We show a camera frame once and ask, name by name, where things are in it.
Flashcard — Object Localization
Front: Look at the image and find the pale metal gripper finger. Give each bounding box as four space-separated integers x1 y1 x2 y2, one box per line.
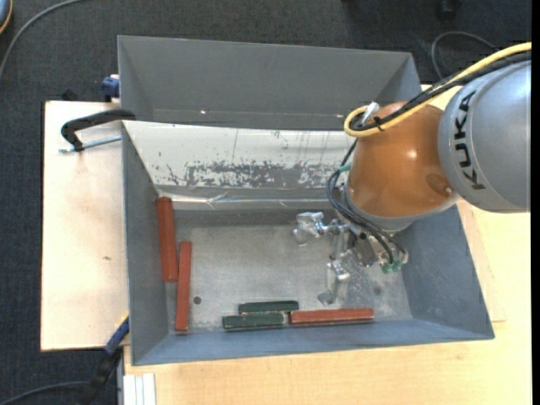
316 260 352 308
291 210 327 246

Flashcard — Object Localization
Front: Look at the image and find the red-brown flat block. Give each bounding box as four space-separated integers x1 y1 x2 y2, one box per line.
174 240 194 334
155 196 180 284
288 307 375 326

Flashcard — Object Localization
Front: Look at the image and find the dark green flat block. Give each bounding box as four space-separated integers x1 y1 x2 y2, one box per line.
221 310 289 332
237 300 300 316

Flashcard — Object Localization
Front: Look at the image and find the pale wood board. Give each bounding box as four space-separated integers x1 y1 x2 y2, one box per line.
40 99 132 353

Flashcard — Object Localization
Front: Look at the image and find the grey metal bin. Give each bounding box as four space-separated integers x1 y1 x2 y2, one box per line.
116 35 496 367

